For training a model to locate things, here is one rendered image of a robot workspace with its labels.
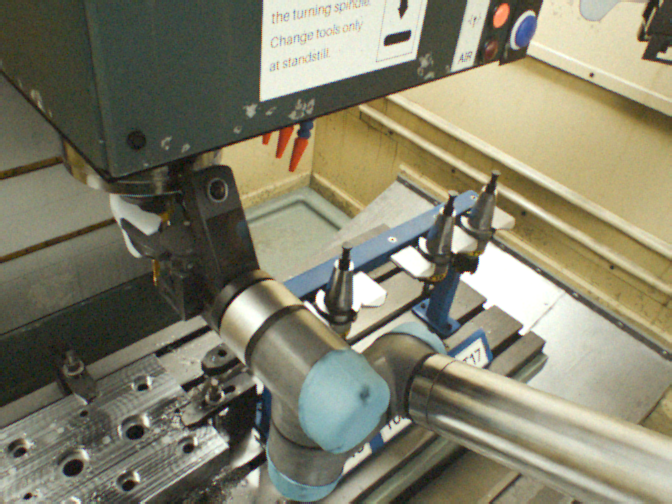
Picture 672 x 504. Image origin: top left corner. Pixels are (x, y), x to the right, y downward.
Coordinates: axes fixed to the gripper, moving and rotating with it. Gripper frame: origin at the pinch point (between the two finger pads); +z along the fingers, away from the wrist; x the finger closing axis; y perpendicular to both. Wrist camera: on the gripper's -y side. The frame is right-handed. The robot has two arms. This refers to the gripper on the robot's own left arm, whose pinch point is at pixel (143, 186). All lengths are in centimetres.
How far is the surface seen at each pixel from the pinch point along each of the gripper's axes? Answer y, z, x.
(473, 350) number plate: 49, -18, 56
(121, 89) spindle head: -23.2, -21.8, -10.7
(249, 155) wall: 63, 81, 74
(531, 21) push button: -21.2, -22.7, 29.4
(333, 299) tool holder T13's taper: 19.4, -11.7, 20.4
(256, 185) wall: 75, 81, 77
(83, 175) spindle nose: -6.2, -3.8, -7.4
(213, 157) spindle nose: -7.2, -8.6, 3.5
